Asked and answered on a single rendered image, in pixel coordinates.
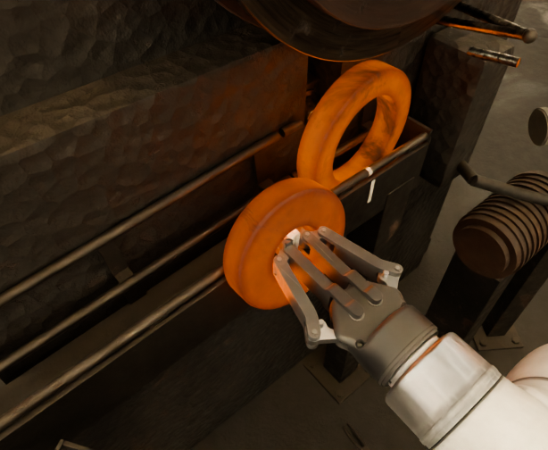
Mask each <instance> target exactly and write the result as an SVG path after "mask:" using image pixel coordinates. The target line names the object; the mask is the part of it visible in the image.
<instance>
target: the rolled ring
mask: <svg viewBox="0 0 548 450"><path fill-rule="evenodd" d="M374 98H377V110H376V115H375V119H374V121H373V124H372V126H371V129H370V131H369V134H368V136H367V137H366V138H365V140H364V142H363V143H362V145H361V147H360V148H359V149H358V151H357V152H356V153H355V154H354V156H353V157H352V158H351V159H350V160H349V161H348V162H346V163H345V164H344V165H343V166H341V167H339V168H338V169H336V170H334V171H333V161H334V156H335V152H336V148H337V145H338V143H339V141H340V139H341V137H342V136H343V134H344V132H345V129H346V128H347V126H348V125H349V123H350V122H351V120H352V119H353V117H354V116H355V115H356V114H357V112H358V111H359V110H360V109H361V108H362V107H363V106H364V105H365V104H367V103H368V102H369V101H371V100H372V99H374ZM410 104H411V84H410V82H409V79H408V77H407V76H406V75H405V73H404V72H403V71H401V70H399V69H397V68H395V67H394V66H392V65H389V64H387V63H385V62H382V61H379V60H369V61H365V62H360V63H358V64H356V65H354V66H353V67H352V68H351V69H349V70H348V71H346V72H345V73H344V74H343V75H341V76H340V77H339V78H338V79H337V80H336V81H335V82H334V83H333V84H332V85H331V87H330V88H329V89H328V90H327V92H326V93H325V94H324V96H323V97H322V98H321V99H320V101H319V102H318V104H317V105H316V107H315V109H314V111H313V112H312V114H311V117H310V119H309V120H308V122H307V124H306V127H305V129H304V132H303V135H302V138H301V141H300V145H299V148H298V153H297V161H296V169H297V175H298V178H307V179H312V180H314V181H316V182H317V183H319V184H321V185H322V186H323V187H325V188H327V189H331V188H333V187H335V186H336V185H338V184H340V183H341V182H343V181H345V180H346V179H348V178H350V177H352V175H354V174H355V173H357V172H359V171H361V170H362V169H364V168H365V167H367V166H369V165H371V164H372V163H374V162H375V161H377V160H378V159H380V158H382V157H383V156H385V155H386V154H389V153H390V152H392V151H393V149H394V147H395V145H396V143H397V141H398V139H399V137H400V136H401V133H402V131H403V127H404V124H405V122H406V120H407V116H408V113H409V109H410Z"/></svg>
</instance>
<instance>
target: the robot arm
mask: <svg viewBox="0 0 548 450"><path fill-rule="evenodd" d="M298 246H300V251H299V250H298ZM275 253H276V254H277V255H276V256H275V257H274V259H273V275H274V277H275V279H276V280H277V282H278V284H279V286H280V287H281V289H282V291H283V293H284V294H285V296H286V299H287V301H288V302H289V303H290V305H291V307H292V308H293V310H294V312H295V315H296V316H297V318H298V320H299V321H300V322H301V324H302V326H303V331H304V337H305V343H306V346H307V347H308V348H310V349H315V348H317V346H318V344H329V343H335V344H336V345H337V346H338V347H339V348H341V349H344V350H346V351H348V352H349V353H351V354H352V355H353V357H354V358H355V359H356V361H357V362H358V363H359V364H360V365H361V366H362V367H363V368H364V370H365V371H366V372H367V373H368V374H369V375H370V376H371V377H372V378H373V379H374V380H375V381H376V382H377V383H378V384H379V385H380V386H381V387H382V386H384V387H387V386H390V387H391V389H390V390H389V391H388V393H387V395H386V403H387V405H388V406H389V407H390V408H391V409H392V410H393V411H394V412H395V413H396V414H397V415H398V416H399V417H400V419H401V420H402V421H403V422H404V423H405V424H406V425H407V426H408V427H409V428H410V429H411V430H412V431H413V433H414V434H415V435H416V436H417V437H418V438H419V441H420V442H421V443H422V444H423V445H424V446H426V447H427V448H428V449H430V448H431V449H430V450H548V344H546V345H543V346H540V347H538V348H537V349H535V350H533V351H532V352H530V353H529V354H527V355H526V356H525V357H524V358H523V359H521V360H520V361H519V362H518V363H517V364H516V365H515V366H514V367H513V369H512V370H511V371H510V372H509V373H508V375H507V376H506V378H505V377H504V376H502V374H501V373H500V372H499V371H498V370H497V369H496V368H495V367H494V366H493V365H491V364H490V363H489V362H487V361H486V360H485V359H484V358H483V357H482V356H481V355H479V354H478V353H477V352H476V351H475V350H474V349H473V348H471V347H470V346H469V345H468V344H467V343H466V342H465V341H463V340H462V339H461V338H460V337H459V336H458V335H457V334H455V333H453V332H448V333H446V334H445V335H443V336H442V337H440V338H439V337H438V336H437V335H438V331H437V326H435V325H434V324H433V323H432V322H431V321H430V320H429V319H428V318H427V317H425V316H424V315H423V314H422V313H421V312H420V311H419V310H418V309H416V308H415V307H414V306H413V305H408V304H406V302H405V301H404V299H403V296H402V294H401V292H400V291H399V290H398V289H397V287H398V281H399V278H400V277H401V274H402V272H403V267H402V266H401V265H400V264H398V263H394V262H389V261H385V260H382V259H380V258H378V257H376V256H375V255H374V254H372V253H370V252H368V251H367V250H365V249H363V248H362V247H360V246H357V245H356V244H354V243H353V242H352V241H350V240H348V239H347V238H345V237H342V236H341V235H339V234H337V233H336V232H335V231H333V230H332V229H329V228H327V227H325V226H321V227H319V229H318V230H314V231H309V230H306V229H304V228H303V227H299V228H297V229H294V230H293V231H291V232H290V233H289V234H288V235H287V236H286V237H285V238H284V239H283V240H282V241H281V243H280V244H279V246H278V248H277V250H276V252H275ZM302 253H304V254H305V255H306V256H307V257H308V258H309V259H311V260H312V261H313V262H314V263H315V264H316V265H317V266H318V267H319V268H320V269H321V270H322V271H323V272H324V273H325V274H326V275H327V276H328V277H329V278H330V279H331V280H332V281H333V282H334V283H333V282H331V281H330V280H329V279H328V278H327V277H326V276H325V275H324V274H323V273H322V272H321V271H320V270H319V269H318V268H317V267H316V266H315V265H314V264H313V263H312V262H311V261H310V260H309V259H308V258H307V257H306V256H305V255H303V254H302ZM346 264H347V265H349V266H350V267H352V268H353V269H354V270H351V269H350V268H349V267H348V266H347V265H346ZM357 271H358V272H360V273H361V274H363V275H365V276H366V277H368V278H370V279H373V280H375V281H377V282H378V283H374V282H370V281H367V280H366V279H365V278H363V277H362V275H361V274H360V273H358V272H357ZM296 277H297V278H298V279H299V280H300V281H302V283H303V284H304V285H305V286H306V287H307V288H308V289H310V291H311V292H312V293H313V294H314V295H315V296H316V297H317V298H318V299H319V300H320V301H321V302H322V305H323V306H324V308H325V309H326V310H327V311H328V312H329V317H330V323H331V329H330V328H329V327H328V326H327V324H326V322H324V320H322V319H320V320H319V317H318V314H317V312H316V310H315V308H314V307H313V305H312V303H311V301H310V299H309V298H308V296H307V295H306V294H305V292H304V290H303V288H302V286H301V284H300V283H299V281H298V279H297V278H296Z"/></svg>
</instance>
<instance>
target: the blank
mask: <svg viewBox="0 0 548 450"><path fill-rule="evenodd" d="M321 226H325V227H327V228H329V229H332V230H333V231H335V232H336V233H337V234H339V235H341V236H342V237H343V236H344V232H345V210H344V207H343V205H342V203H341V201H340V200H339V198H338V197H337V195H336V194H335V193H333V192H332V191H330V190H329V189H327V188H325V187H323V186H322V185H321V184H319V183H317V182H316V181H314V180H312V179H307V178H291V179H284V180H281V181H280V182H277V183H275V184H273V185H271V186H270V187H267V188H266V189H264V190H263V191H262V192H261V193H260V194H259V195H258V196H256V197H255V198H254V199H253V200H252V201H251V202H250V203H249V204H248V205H247V206H246V208H245V209H244V210H243V211H242V212H241V213H240V215H239V216H238V218H237V220H236V221H235V223H234V225H233V227H232V229H231V231H230V232H229V234H228V238H227V241H226V245H225V248H224V253H223V270H224V273H225V277H226V280H227V282H228V284H229V285H230V286H231V287H232V288H233V289H234V290H235V291H236V292H237V293H238V294H239V295H240V296H241V297H242V298H243V299H244V300H245V301H246V302H247V303H248V304H249V305H251V306H253V307H255V308H259V309H263V310H270V309H276V308H279V307H282V306H285V305H287V304H289V302H288V301H287V299H286V296H285V294H284V293H283V291H282V289H281V287H280V286H279V284H278V282H277V280H276V279H275V277H274V275H273V257H274V254H275V252H276V250H277V248H278V246H279V244H280V243H281V241H282V240H283V239H284V238H285V237H286V236H287V235H288V234H289V233H290V232H291V231H293V230H294V229H297V228H299V227H303V228H304V229H306V230H309V231H314V230H318V229H319V227H321Z"/></svg>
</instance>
